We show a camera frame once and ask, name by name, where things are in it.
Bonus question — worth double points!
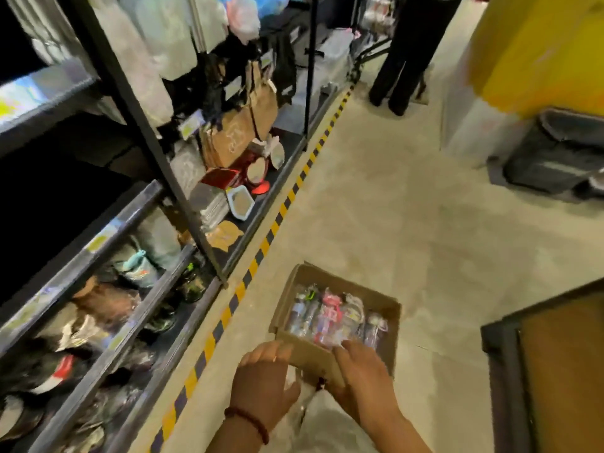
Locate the person's left hand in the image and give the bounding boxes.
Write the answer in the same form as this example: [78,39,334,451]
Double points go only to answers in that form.
[230,340,302,432]

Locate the person's right hand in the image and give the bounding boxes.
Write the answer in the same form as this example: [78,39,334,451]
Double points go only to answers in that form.
[325,339,402,432]

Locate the brown cardboard box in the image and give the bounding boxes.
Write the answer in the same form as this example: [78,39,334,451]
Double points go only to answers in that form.
[267,261,403,388]

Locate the black metal store shelving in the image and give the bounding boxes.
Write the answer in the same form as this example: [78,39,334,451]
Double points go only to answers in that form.
[0,0,359,453]

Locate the person's light grey trousers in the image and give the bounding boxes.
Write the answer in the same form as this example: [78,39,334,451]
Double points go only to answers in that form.
[264,386,379,453]

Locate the tan bear shaped item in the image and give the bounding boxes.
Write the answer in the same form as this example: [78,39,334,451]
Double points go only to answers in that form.
[205,220,246,254]

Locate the white blue framed mirror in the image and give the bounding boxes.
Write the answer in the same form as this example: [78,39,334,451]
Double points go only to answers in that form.
[226,184,256,222]

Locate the stack of clear plastic packs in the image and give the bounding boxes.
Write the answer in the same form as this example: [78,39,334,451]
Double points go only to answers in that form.
[188,181,231,232]

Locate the black wooden display stand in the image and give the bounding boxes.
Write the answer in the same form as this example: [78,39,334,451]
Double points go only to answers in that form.
[480,277,604,453]

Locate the red round mirror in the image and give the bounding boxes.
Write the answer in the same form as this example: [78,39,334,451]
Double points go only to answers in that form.
[243,154,273,197]

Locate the clear bear print pouch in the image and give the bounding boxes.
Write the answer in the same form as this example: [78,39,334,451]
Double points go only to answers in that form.
[169,138,207,199]

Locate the white oval mirror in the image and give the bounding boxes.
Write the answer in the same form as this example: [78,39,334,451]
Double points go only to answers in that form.
[269,138,287,171]

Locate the grey flat pack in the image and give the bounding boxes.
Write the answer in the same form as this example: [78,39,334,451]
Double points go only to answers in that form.
[273,28,355,136]

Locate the dark grey bin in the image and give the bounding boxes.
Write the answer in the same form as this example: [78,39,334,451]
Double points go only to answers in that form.
[501,107,604,202]

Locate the white hanging cloth packs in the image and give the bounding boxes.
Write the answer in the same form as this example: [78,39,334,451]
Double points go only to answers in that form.
[86,0,176,137]

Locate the row of hanging pastel pouches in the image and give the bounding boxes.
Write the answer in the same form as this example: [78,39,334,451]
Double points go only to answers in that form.
[118,0,231,82]

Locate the yellow white pillar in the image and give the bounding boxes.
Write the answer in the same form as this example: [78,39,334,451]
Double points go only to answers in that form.
[440,0,604,169]

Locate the blue pink fluffy sponges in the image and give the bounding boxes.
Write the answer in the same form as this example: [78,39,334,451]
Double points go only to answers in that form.
[225,0,292,47]

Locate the yellow white price label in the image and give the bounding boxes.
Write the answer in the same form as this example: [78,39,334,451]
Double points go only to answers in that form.
[0,79,50,124]

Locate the red bead bracelet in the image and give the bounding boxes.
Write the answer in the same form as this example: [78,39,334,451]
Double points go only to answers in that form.
[224,406,271,445]

